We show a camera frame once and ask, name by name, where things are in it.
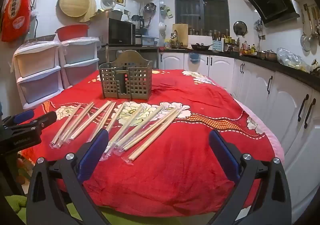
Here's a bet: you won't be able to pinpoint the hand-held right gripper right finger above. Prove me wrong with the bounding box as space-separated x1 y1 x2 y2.
209 129 293 225

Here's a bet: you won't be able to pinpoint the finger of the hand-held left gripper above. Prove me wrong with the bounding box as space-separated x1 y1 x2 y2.
4 110 35 125
15 111 57 132

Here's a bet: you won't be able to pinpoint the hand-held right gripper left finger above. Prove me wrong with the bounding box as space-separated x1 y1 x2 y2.
26 129 110 225

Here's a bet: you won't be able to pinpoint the group of wooden chopsticks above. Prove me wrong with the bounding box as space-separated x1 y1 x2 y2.
50 101 181 165

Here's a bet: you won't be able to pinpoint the olive perforated utensil holder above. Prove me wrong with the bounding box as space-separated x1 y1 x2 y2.
99 50 153 101

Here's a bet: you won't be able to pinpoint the red floral tablecloth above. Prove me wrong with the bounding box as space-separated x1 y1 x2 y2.
25 69 285 210

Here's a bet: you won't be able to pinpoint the white plastic drawer unit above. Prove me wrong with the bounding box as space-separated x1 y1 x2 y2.
13 40 62 110
60 36 100 89

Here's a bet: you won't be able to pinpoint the green cloth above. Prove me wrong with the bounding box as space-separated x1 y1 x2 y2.
5 194 218 225

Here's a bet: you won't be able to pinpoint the white kitchen cabinets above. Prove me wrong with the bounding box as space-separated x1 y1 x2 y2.
159 51 320 223

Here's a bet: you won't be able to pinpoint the brown woven basket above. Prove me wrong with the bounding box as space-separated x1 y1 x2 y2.
26 34 57 43

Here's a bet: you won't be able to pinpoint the red plastic basin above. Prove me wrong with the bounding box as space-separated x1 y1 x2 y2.
55 24 90 42

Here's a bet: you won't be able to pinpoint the red shopping bag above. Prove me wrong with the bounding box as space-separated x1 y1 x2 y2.
1 0 32 42

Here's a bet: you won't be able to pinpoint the row of condiment bottles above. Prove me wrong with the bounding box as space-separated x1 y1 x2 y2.
224 36 258 55

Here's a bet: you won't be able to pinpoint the white blue cutlery stand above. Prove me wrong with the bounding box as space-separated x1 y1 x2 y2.
212 39 224 52

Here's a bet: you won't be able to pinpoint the black wok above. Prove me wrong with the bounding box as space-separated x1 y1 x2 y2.
191 43 213 51

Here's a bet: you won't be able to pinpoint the clear plastic bag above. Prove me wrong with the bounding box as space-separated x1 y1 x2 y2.
276 47 310 72

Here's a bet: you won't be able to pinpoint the silver microwave oven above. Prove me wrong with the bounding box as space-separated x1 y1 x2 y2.
99 18 136 46

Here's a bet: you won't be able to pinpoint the round wooden board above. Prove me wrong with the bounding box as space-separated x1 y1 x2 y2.
80 0 97 23

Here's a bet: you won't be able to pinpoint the row of steel jars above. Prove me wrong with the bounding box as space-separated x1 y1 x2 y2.
189 29 230 37

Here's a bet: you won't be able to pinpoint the round bamboo tray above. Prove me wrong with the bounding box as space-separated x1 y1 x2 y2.
59 0 94 18

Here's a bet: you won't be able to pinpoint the dark hanging pot lid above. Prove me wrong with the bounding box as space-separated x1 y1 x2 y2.
233 21 248 36

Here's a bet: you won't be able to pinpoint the grey metal tray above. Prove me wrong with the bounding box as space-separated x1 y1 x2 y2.
100 9 124 21

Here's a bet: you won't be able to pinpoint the wooden cutting board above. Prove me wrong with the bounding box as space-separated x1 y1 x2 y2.
172 23 189 46

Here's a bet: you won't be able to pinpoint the black blender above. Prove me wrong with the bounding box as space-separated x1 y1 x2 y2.
131 15 145 30

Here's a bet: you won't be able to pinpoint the glass pot lid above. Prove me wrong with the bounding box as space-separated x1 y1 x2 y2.
101 0 117 10

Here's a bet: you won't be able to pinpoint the hanging steel strainer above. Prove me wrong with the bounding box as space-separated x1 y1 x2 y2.
301 10 312 52

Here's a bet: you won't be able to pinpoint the hanging steel ladle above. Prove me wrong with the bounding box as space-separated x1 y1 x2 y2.
308 6 316 43

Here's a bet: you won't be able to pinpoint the hanging steel pots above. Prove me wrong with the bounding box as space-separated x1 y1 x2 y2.
144 2 157 19

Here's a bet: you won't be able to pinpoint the dark barred window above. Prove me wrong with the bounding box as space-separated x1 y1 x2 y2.
174 0 230 32

